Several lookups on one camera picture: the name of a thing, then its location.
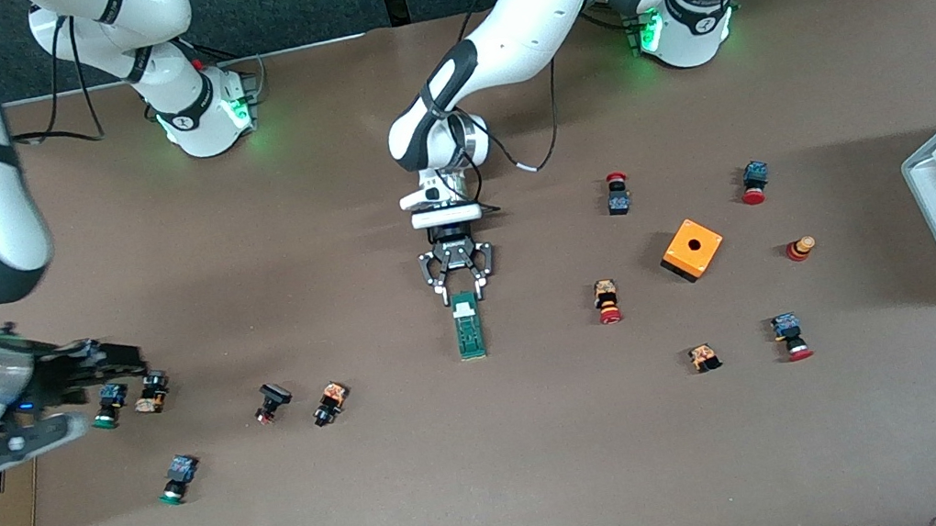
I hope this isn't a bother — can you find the beige black switch block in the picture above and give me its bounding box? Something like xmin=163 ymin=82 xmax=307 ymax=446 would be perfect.
xmin=129 ymin=369 xmax=173 ymax=418

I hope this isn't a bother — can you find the brown paper table cover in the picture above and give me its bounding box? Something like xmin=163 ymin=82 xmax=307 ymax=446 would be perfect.
xmin=0 ymin=0 xmax=936 ymax=526

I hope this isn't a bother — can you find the orange button enclosure box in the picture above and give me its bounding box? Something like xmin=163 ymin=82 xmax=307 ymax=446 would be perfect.
xmin=655 ymin=213 xmax=730 ymax=287

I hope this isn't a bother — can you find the red button black block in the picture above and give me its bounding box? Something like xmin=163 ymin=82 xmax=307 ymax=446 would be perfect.
xmin=602 ymin=171 xmax=635 ymax=218

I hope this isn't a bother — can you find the green mushroom push button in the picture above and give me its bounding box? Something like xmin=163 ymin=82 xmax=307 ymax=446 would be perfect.
xmin=152 ymin=451 xmax=206 ymax=509
xmin=86 ymin=380 xmax=133 ymax=433

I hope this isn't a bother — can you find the orange contact block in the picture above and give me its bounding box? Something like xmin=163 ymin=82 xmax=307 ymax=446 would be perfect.
xmin=687 ymin=341 xmax=724 ymax=375

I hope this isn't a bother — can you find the black square head button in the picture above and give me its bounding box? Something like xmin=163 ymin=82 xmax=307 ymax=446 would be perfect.
xmin=250 ymin=380 xmax=296 ymax=427

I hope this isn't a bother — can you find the red mushroom button orange block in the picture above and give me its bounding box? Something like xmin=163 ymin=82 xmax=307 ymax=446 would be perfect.
xmin=590 ymin=277 xmax=625 ymax=327

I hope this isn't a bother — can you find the green load switch white lever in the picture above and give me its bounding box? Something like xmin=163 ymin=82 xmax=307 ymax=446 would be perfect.
xmin=448 ymin=289 xmax=489 ymax=363

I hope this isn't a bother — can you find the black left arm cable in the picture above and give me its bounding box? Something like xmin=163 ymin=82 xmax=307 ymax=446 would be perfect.
xmin=481 ymin=55 xmax=571 ymax=179

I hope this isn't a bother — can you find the red mushroom button blue block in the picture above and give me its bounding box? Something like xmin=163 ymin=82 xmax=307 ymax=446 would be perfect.
xmin=736 ymin=158 xmax=774 ymax=207
xmin=769 ymin=309 xmax=816 ymax=365

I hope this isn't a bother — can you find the red yellow button head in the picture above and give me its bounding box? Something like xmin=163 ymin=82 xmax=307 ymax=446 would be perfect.
xmin=784 ymin=233 xmax=819 ymax=264

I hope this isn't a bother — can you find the black selector switch orange block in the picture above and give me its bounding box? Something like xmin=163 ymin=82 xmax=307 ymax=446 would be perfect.
xmin=308 ymin=378 xmax=354 ymax=430

